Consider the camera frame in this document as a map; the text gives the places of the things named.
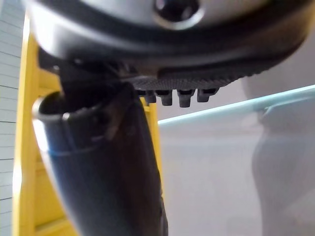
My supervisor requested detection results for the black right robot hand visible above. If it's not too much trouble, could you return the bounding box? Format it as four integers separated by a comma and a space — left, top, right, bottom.
21, 0, 315, 236

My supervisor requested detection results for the pale teal edge strip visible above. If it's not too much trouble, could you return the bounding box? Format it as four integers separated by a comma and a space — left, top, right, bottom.
157, 84, 315, 126

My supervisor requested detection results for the yellow metal shelf frame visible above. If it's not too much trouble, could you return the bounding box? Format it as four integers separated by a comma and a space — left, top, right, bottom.
11, 12, 163, 236

